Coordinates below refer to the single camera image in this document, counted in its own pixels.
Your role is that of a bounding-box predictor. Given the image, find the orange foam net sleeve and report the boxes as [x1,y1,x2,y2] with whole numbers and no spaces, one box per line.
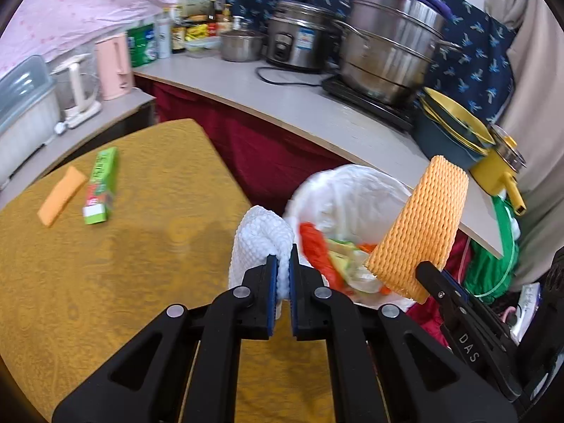
[365,156,468,304]

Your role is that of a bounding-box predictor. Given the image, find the green yellow snack wrapper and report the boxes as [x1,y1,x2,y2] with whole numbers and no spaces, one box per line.
[326,239,383,294]

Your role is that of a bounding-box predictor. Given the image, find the white paper towel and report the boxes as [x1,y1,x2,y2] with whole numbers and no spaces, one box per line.
[227,205,294,319]

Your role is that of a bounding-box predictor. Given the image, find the green toothpaste box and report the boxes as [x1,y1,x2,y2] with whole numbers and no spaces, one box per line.
[82,147,118,225]

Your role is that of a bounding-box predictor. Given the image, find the white lined trash bin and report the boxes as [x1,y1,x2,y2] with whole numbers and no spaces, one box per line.
[284,164,415,311]

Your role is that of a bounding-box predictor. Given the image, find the green cloth bag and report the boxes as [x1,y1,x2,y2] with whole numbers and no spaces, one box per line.
[464,196,521,305]

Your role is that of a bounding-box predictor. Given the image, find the stacked blue yellow basins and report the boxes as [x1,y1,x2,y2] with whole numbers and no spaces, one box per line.
[412,87,494,171]

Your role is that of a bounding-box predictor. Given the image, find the black induction cooktop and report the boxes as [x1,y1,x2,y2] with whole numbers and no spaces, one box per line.
[321,74,414,133]

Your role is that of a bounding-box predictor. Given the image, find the red velvet skirt cloth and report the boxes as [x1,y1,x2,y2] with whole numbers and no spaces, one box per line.
[134,74,472,349]

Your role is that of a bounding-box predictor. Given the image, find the navy floral cloth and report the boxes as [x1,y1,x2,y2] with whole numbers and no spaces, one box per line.
[226,0,516,122]

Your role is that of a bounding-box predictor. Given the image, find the large stainless steamer pot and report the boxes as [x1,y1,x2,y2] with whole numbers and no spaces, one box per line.
[335,0,462,105]

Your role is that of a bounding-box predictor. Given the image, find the white box grey lid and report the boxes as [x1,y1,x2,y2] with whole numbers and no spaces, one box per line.
[0,55,60,185]

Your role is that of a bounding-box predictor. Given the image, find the pink electric kettle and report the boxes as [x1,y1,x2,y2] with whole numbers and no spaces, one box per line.
[94,32,134,101]

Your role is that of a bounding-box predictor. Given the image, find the glass white electric kettle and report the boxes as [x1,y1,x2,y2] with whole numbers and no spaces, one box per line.
[51,54,102,134]

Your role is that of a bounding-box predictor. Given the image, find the stainless rice cooker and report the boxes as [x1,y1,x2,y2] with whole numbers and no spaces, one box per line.
[266,0,338,73]

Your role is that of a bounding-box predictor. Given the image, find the green white can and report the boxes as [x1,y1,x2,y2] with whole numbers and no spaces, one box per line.
[126,24,158,68]

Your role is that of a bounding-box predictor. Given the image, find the clear food container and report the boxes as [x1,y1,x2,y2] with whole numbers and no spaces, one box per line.
[184,36,221,58]

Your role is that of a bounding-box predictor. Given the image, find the dark soy sauce bottle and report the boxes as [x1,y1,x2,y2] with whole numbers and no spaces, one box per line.
[170,5,185,54]

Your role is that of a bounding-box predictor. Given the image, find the small stainless pot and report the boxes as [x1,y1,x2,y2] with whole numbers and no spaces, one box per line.
[220,29,265,62]

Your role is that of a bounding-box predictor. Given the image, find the white bottle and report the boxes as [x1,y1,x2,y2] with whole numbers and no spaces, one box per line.
[155,9,172,59]

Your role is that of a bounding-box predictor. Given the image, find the pink dotted curtain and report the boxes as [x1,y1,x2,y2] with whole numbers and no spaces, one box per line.
[1,0,176,75]

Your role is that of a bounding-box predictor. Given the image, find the white paper carton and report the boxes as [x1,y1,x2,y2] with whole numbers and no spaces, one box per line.
[177,0,215,20]

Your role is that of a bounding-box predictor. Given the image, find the yellow saucepan with handle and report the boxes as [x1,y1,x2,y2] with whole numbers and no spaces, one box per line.
[470,124,526,216]

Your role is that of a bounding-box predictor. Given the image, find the black power cable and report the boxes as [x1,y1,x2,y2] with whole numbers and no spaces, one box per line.
[255,65,327,88]

